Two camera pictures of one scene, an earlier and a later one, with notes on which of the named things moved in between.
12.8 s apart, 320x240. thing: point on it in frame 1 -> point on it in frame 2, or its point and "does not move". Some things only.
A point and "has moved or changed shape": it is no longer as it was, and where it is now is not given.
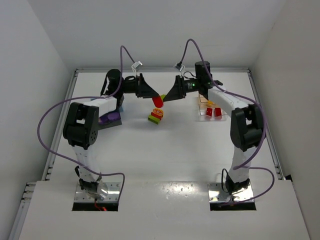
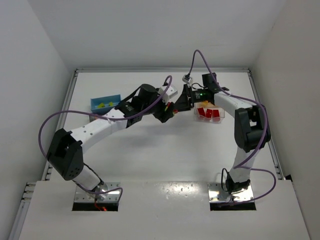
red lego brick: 209,111 -> 201,111
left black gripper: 139,86 -> 163,113
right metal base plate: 216,194 does not move
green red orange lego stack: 156,115 has moved or changed shape
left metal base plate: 113,195 does not move
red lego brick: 217,112 does not move
